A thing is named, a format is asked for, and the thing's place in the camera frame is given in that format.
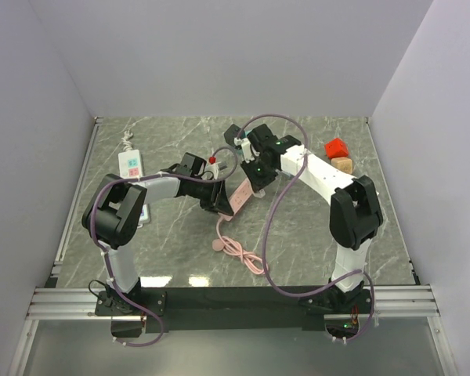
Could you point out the beige cube socket adapter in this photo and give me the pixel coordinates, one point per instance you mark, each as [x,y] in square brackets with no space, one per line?
[343,164]

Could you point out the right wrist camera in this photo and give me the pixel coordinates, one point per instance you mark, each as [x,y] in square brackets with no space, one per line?
[260,137]

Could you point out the white plug adapter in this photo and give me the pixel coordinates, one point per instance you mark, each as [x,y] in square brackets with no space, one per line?
[259,193]

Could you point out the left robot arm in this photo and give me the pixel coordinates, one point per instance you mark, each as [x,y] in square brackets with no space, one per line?
[112,216]

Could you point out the aluminium rail frame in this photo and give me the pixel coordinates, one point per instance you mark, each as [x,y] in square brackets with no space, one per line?
[72,304]

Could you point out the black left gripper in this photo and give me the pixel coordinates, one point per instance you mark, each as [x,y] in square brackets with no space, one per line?
[216,201]

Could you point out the red cube socket adapter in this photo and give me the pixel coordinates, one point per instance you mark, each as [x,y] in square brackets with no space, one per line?
[336,148]

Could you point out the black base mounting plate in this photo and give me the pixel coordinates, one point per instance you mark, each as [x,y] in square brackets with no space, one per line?
[224,308]

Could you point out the white power strip cable plug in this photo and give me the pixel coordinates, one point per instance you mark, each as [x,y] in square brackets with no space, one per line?
[126,141]

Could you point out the pink power strip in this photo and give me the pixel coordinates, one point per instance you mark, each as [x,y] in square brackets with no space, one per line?
[239,198]

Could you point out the black cube socket adapter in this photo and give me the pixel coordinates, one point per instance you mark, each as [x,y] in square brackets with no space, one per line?
[231,134]

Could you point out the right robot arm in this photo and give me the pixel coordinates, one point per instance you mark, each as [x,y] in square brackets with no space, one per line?
[355,212]

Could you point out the white power strip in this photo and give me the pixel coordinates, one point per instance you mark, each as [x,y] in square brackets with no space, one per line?
[131,166]

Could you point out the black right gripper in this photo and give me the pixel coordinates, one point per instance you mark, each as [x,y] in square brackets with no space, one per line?
[257,182]

